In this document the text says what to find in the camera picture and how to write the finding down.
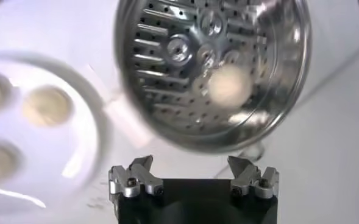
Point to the scattered dark crumbs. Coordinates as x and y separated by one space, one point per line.
96 204

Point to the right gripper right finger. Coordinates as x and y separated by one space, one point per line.
252 179

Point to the round white plate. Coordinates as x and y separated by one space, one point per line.
60 152

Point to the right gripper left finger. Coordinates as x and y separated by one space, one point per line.
136 179

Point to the perforated steel steamer basket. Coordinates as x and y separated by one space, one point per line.
167 76

